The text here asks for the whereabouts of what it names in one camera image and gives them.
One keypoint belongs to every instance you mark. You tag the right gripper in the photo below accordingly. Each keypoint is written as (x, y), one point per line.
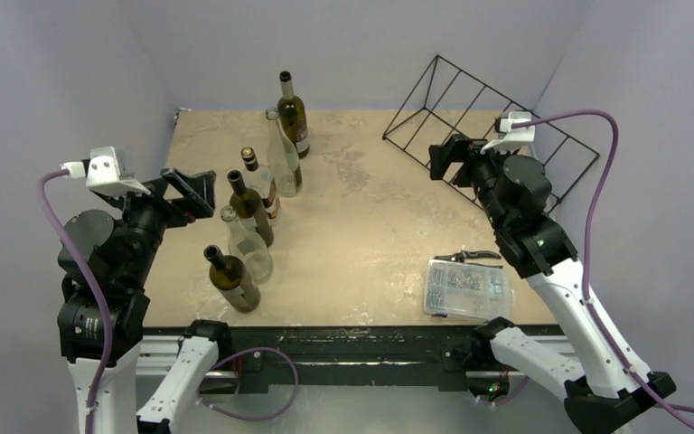
(466, 165)

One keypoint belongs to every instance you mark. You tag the black pliers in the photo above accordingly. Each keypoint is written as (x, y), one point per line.
(462, 256)

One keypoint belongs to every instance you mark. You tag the dark green bottle front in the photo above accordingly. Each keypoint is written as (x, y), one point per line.
(229, 275)

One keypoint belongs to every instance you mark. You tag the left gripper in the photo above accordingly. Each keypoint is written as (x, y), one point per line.
(196, 189)

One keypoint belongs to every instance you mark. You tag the black wire wine rack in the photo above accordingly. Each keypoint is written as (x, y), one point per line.
(447, 100)

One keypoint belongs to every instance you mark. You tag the dark green bottle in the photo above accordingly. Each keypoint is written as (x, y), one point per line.
(249, 207)
(229, 275)

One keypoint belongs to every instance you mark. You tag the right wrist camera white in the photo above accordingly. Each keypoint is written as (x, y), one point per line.
(510, 138)

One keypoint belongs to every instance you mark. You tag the tall clear glass bottle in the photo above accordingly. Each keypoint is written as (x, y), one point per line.
(282, 157)

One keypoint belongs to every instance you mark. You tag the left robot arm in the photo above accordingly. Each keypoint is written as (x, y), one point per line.
(106, 262)

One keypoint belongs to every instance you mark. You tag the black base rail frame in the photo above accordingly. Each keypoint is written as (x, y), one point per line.
(375, 356)

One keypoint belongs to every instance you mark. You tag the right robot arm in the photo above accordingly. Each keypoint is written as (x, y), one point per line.
(606, 384)

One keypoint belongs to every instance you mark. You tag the clear glass bottle short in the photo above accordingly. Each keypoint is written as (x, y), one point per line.
(248, 246)

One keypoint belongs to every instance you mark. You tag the dark bottle at back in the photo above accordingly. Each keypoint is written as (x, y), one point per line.
(292, 115)

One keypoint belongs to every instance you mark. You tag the clear square bottle gold cap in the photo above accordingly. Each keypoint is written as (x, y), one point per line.
(260, 178)

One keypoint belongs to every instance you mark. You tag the clear plastic screw box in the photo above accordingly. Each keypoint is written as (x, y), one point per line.
(466, 290)

